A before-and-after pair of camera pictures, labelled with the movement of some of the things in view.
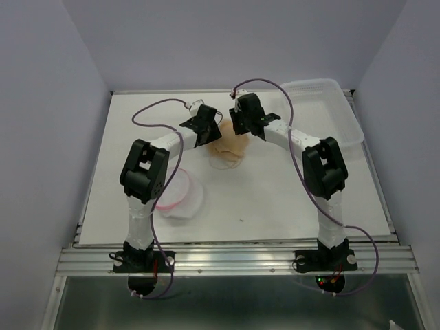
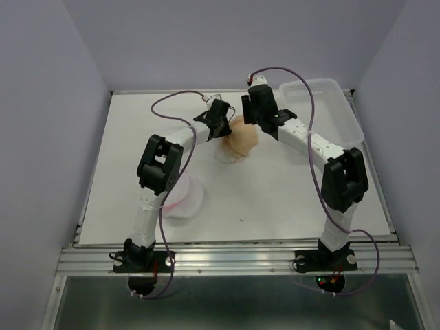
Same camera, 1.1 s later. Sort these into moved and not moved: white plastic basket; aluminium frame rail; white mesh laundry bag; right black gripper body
Moved: right black gripper body
Not moved: aluminium frame rail; white plastic basket; white mesh laundry bag
